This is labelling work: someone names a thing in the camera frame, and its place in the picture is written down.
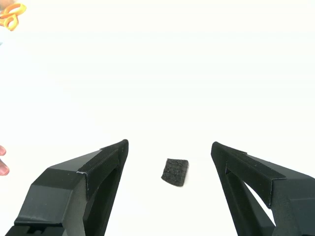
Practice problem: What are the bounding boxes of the orange scissor handles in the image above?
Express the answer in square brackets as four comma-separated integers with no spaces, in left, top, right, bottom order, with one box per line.
[0,2,27,32]

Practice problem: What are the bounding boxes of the bare human hand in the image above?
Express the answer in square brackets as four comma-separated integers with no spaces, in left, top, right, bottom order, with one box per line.
[0,145,10,177]

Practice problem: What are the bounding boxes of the black foam box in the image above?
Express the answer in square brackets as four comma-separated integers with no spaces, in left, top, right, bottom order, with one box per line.
[161,158,189,187]

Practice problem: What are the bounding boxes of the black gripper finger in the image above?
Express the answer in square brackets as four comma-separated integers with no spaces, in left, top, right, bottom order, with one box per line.
[4,139,129,236]
[211,141,315,236]

